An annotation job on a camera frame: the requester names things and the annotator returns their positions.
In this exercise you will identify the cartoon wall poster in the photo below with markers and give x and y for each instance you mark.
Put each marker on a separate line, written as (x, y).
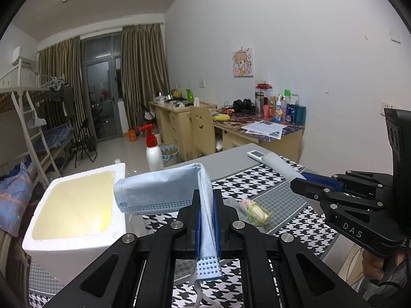
(243, 62)

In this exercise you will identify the wooden chair smiley cutout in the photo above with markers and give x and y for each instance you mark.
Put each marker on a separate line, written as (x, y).
(200, 134)

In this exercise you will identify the white bunk bed ladder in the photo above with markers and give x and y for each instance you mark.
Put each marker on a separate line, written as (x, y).
(33, 133)

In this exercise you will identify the white metal bunk bed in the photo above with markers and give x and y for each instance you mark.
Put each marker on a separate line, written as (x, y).
(12, 98)
(57, 134)

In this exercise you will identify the black folding chair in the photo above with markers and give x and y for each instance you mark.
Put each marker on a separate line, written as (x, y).
(85, 141)

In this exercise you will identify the printed paper sheets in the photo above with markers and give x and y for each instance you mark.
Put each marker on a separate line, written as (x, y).
(263, 128)

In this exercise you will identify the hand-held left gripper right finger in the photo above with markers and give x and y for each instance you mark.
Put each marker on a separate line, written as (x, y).
(216, 227)

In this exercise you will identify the blue round basket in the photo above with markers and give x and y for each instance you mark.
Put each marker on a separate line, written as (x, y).
(169, 154)

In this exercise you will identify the small white wall socket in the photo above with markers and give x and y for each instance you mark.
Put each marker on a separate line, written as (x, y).
(201, 84)

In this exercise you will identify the glass balcony door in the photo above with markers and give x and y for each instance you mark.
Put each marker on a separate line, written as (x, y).
(99, 96)

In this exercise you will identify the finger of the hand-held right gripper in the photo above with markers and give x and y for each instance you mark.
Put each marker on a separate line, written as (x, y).
(321, 179)
(308, 189)

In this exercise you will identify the green bottle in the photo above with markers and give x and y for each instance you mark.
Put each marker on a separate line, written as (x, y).
(190, 96)

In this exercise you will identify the white wall switch plate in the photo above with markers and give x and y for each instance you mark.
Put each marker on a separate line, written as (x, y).
(395, 34)

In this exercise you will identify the row of toiletry bottles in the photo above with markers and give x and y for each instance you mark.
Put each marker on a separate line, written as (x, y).
(290, 112)

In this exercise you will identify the white air conditioner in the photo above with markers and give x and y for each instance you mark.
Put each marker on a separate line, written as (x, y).
(19, 54)

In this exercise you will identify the black headphones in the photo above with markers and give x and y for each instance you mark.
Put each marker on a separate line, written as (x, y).
(242, 105)

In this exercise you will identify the orange bucket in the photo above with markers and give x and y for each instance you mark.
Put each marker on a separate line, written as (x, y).
(133, 135)

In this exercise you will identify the person's right hand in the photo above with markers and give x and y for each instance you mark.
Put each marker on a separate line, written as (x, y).
(372, 264)

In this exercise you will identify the white spray bottle red pump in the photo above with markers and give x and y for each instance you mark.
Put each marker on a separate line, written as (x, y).
(154, 158)

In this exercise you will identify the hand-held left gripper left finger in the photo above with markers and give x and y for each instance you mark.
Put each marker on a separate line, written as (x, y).
(196, 234)

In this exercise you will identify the steel kettle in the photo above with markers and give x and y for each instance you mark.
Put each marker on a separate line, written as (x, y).
(162, 98)

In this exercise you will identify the houndstooth tablecloth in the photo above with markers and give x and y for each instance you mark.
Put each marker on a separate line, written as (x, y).
(282, 195)

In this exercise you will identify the brown curtain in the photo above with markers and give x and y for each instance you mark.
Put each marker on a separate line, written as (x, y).
(144, 70)
(64, 70)

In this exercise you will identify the white narrow cabinet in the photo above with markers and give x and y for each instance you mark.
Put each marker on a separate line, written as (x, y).
(119, 118)

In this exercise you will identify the blue plaid quilt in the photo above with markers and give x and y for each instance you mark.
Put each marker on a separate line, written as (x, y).
(12, 199)

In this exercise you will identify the blue face mask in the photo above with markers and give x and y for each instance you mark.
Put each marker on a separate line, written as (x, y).
(160, 186)

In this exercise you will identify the hanging dark clothes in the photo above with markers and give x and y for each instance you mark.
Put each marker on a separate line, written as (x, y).
(65, 98)

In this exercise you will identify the white foam box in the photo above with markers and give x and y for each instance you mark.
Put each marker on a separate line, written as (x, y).
(64, 256)

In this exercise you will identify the white remote control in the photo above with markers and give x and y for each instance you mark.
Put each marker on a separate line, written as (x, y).
(255, 154)

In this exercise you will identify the pink yellow plastic-wrapped bundle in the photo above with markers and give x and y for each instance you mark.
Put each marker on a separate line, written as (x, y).
(255, 211)

